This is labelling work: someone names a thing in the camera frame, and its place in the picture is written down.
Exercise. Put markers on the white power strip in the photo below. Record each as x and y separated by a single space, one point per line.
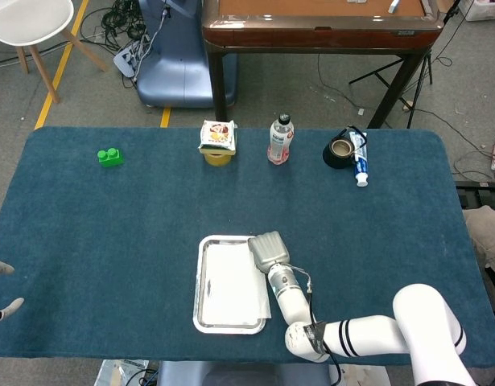
126 60

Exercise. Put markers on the black floor rail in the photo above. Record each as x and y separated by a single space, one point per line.
480 197

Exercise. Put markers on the green toy building block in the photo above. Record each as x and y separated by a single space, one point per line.
110 158

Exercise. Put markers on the clear plastic bag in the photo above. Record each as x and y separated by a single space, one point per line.
118 372

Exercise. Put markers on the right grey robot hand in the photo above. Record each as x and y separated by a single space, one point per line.
269 249

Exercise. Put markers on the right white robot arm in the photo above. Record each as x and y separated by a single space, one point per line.
295 305

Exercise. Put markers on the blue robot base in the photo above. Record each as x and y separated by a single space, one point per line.
178 60

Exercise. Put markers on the blue felt table cover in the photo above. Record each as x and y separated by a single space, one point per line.
110 241

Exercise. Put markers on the white paper sheet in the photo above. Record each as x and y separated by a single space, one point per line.
231 281

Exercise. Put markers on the blue white toothpaste tube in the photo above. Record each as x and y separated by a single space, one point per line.
360 161

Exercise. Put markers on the pink drink bottle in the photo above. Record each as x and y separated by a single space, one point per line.
280 140

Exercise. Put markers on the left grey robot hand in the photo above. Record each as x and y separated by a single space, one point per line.
1 266

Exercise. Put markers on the white plastic chair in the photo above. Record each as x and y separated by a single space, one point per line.
30 20

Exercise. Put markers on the beige cushion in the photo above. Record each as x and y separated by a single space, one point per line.
488 233

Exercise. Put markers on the stainless steel tray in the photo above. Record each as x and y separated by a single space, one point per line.
221 240

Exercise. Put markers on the black tape roll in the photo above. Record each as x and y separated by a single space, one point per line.
331 158

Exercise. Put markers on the brown mahjong table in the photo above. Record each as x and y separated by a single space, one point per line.
311 38

